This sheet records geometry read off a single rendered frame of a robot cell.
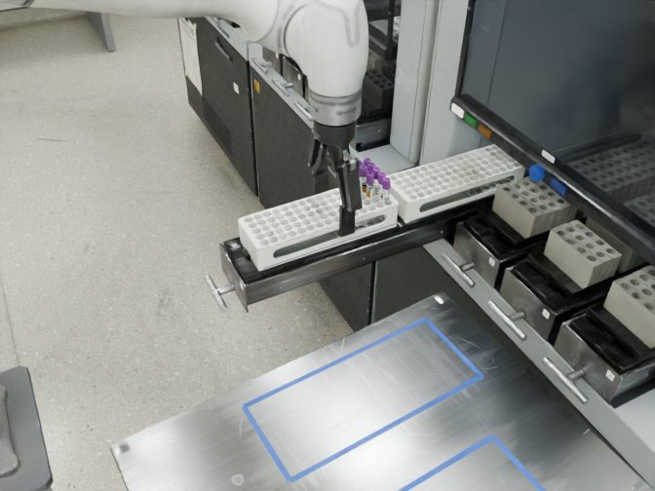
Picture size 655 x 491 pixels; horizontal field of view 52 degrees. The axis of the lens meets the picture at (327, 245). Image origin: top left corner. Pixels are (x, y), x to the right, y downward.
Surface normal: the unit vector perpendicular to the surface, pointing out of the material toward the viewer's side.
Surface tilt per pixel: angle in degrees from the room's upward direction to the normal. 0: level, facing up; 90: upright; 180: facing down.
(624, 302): 90
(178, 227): 0
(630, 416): 0
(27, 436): 0
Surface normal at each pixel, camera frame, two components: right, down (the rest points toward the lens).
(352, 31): 0.51, 0.43
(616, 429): -0.89, 0.29
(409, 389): 0.01, -0.76
